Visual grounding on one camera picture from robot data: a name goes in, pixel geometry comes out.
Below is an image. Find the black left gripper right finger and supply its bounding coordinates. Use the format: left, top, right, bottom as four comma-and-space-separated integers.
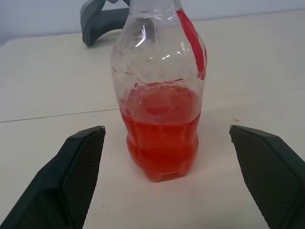
229, 124, 305, 229

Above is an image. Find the dark grey curved robot part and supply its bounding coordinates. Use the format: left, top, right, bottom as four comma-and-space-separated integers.
80, 0, 131, 47

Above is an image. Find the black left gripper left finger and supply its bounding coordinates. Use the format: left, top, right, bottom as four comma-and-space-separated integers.
0, 125, 106, 229

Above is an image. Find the clear plastic bottle red drink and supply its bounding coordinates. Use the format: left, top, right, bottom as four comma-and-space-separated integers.
110, 0, 208, 183

